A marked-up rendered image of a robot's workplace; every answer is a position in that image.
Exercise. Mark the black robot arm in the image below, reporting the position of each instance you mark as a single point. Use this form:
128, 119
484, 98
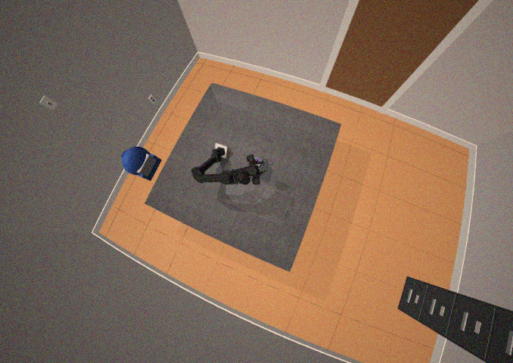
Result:
226, 177

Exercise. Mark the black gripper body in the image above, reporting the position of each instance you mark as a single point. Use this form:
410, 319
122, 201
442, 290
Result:
255, 179

